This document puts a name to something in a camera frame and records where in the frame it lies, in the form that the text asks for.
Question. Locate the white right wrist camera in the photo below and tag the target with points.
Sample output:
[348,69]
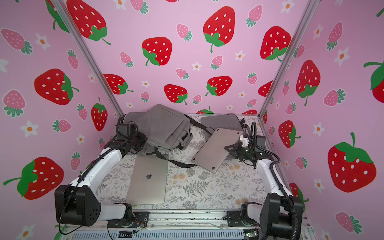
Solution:
[246,141]

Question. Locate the dark grey laptop sleeve left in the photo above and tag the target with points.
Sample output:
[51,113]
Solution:
[134,117]

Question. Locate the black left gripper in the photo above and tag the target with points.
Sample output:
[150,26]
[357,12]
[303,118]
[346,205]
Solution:
[143,137]

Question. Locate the dark grey laptop sleeve with handle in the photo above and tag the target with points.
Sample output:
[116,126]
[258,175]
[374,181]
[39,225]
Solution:
[227,121]

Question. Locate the silver laptop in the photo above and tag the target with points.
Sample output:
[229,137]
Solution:
[213,153]
[148,182]

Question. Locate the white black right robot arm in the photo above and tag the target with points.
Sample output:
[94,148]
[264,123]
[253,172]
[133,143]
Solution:
[280,216]

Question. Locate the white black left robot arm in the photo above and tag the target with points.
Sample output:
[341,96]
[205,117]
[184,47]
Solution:
[76,203]

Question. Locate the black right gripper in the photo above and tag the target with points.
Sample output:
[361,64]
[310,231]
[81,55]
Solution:
[235,151]

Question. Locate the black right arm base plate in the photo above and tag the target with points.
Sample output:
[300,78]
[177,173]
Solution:
[239,219]

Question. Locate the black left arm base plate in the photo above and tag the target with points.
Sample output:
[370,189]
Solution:
[133,220]

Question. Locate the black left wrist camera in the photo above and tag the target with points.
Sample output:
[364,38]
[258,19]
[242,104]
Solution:
[127,130]

